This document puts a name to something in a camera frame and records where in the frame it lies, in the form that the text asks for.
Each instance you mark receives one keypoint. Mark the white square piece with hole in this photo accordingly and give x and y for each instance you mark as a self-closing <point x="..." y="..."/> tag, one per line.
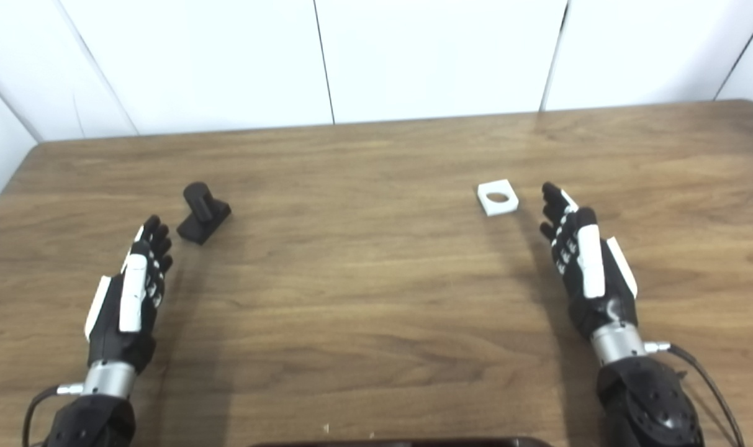
<point x="505" y="207"/>

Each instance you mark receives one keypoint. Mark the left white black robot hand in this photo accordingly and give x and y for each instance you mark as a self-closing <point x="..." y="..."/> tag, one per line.
<point x="118" y="338"/>

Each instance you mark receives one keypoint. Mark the black peg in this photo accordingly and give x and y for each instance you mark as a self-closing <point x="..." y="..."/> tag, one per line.
<point x="201" y="217"/>

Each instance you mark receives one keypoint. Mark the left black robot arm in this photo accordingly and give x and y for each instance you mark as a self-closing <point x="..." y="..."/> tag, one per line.
<point x="94" y="419"/>

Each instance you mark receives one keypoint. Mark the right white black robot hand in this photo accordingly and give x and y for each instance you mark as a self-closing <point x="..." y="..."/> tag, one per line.
<point x="606" y="310"/>

